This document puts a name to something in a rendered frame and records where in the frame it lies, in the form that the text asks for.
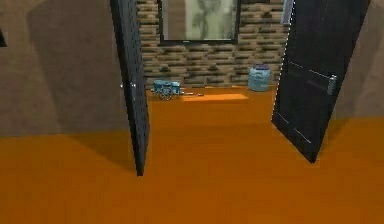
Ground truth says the black room door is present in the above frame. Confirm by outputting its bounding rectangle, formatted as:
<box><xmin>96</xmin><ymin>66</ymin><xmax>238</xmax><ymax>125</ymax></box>
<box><xmin>271</xmin><ymin>0</ymin><xmax>372</xmax><ymax>164</ymax></box>
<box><xmin>109</xmin><ymin>0</ymin><xmax>151</xmax><ymax>177</ymax></box>

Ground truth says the blue toy cart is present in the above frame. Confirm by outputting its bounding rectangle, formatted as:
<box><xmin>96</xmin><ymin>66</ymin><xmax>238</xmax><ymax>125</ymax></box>
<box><xmin>151</xmin><ymin>79</ymin><xmax>185</xmax><ymax>101</ymax></box>

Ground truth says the blue round jar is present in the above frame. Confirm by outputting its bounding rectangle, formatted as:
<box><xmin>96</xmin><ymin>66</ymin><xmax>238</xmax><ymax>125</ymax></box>
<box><xmin>247</xmin><ymin>63</ymin><xmax>271</xmax><ymax>93</ymax></box>

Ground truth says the silver door handle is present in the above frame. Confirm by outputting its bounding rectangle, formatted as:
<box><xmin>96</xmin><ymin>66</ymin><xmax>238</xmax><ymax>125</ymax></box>
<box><xmin>326</xmin><ymin>74</ymin><xmax>338</xmax><ymax>96</ymax></box>

